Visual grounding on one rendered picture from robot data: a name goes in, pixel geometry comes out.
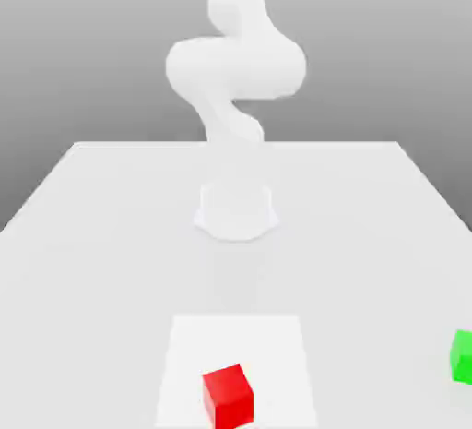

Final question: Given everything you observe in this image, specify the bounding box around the small red cube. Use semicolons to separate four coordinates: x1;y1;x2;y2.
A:
201;363;255;429

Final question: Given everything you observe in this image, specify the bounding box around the small green cube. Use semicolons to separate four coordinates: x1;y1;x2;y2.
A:
449;328;472;386

